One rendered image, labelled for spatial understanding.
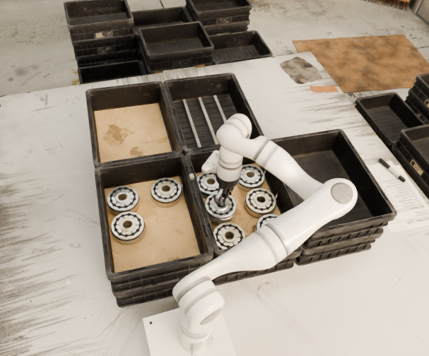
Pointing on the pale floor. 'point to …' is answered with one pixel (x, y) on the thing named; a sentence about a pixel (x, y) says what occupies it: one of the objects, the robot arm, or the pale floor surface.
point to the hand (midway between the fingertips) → (225, 199)
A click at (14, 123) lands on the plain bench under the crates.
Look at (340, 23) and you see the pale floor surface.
